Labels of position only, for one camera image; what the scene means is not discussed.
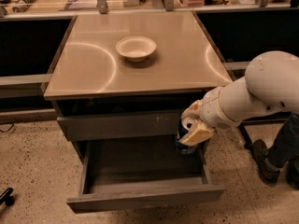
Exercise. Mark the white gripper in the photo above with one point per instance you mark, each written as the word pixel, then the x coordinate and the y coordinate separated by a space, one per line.
pixel 212 111

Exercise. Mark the blue pepsi can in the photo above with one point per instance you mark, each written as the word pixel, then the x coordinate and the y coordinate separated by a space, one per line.
pixel 181 147

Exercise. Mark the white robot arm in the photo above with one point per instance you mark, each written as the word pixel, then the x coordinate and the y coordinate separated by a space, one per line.
pixel 270 85

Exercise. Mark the grey drawer cabinet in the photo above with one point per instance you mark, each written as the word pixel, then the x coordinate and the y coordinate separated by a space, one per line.
pixel 91 78

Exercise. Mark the open grey middle drawer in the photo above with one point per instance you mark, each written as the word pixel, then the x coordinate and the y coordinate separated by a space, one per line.
pixel 144 172

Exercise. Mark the closed grey top drawer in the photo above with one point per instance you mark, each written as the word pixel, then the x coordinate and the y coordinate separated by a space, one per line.
pixel 120 125

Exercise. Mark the black stand leg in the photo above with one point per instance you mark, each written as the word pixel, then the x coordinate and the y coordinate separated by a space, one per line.
pixel 248 142

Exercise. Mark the dark shoe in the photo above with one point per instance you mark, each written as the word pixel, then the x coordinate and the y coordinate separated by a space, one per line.
pixel 267 172

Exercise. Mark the white paper bowl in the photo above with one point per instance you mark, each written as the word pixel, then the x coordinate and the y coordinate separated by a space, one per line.
pixel 136 48

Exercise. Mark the black chair caster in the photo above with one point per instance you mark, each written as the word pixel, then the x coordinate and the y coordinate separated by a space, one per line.
pixel 7 198

